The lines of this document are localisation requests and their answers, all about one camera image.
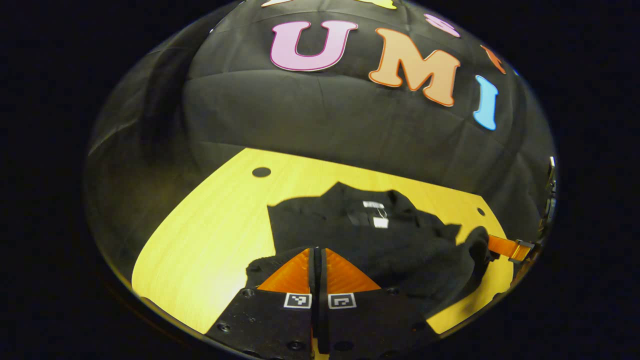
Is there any black backdrop cloth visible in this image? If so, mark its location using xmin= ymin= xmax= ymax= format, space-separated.
xmin=85 ymin=0 xmax=557 ymax=281

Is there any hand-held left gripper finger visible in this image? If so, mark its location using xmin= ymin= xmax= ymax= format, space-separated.
xmin=320 ymin=247 xmax=437 ymax=360
xmin=206 ymin=246 xmax=321 ymax=360

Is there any black t-shirt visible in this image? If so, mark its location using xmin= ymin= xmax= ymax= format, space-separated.
xmin=245 ymin=181 xmax=501 ymax=321

